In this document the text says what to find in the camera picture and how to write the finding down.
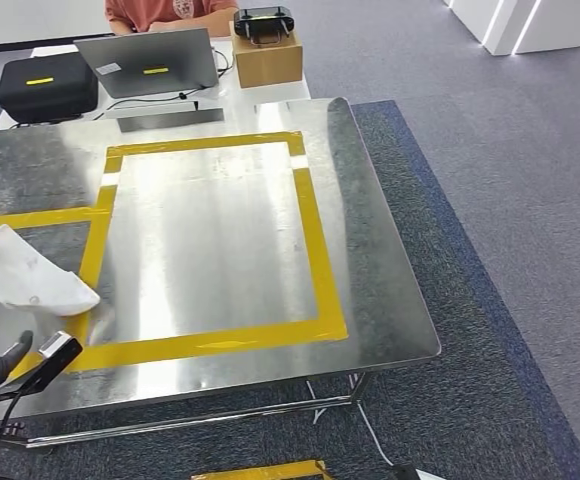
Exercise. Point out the white curved car panel part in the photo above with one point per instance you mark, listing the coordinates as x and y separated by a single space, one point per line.
30 278

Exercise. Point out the stainless steel workbench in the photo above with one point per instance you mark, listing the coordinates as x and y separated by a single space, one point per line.
380 252

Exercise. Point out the small yellow tape rectangle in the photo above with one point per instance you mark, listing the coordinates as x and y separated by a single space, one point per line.
35 218

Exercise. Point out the black carry case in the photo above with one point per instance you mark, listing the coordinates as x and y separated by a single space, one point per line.
45 89

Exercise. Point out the grey metal plate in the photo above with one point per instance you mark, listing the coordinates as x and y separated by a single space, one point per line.
170 120

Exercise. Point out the grey laptop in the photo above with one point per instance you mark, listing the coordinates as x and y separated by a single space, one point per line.
150 63

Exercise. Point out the yellow floor tape outline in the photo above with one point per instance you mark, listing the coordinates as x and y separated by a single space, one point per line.
270 472

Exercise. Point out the large yellow tape square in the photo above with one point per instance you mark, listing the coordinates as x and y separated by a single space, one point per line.
320 265

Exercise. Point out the brown cardboard box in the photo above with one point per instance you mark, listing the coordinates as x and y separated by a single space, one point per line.
270 66

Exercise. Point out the black handheld controller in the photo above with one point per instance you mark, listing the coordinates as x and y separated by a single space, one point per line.
263 21

